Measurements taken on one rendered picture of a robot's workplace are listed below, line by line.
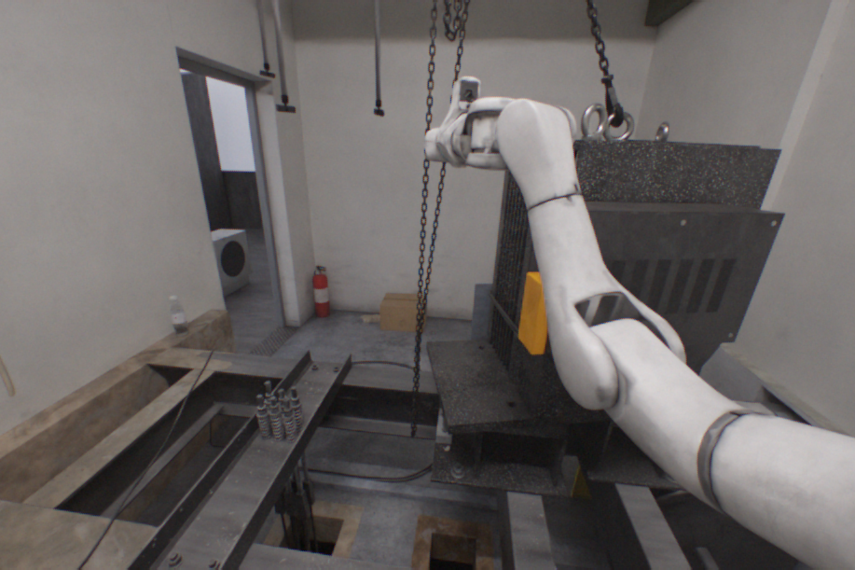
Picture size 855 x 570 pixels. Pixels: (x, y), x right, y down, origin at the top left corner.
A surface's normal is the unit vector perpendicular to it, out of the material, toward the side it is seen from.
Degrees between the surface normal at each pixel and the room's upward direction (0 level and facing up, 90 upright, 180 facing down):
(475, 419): 0
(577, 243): 67
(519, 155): 95
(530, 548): 0
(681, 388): 19
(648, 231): 90
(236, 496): 0
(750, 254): 90
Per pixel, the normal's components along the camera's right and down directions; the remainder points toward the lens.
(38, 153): 0.99, 0.07
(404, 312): -0.08, 0.36
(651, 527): 0.03, -0.93
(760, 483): -0.98, -0.20
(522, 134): -0.75, 0.27
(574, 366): -0.96, 0.18
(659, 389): -0.38, -0.74
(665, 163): 0.14, 0.36
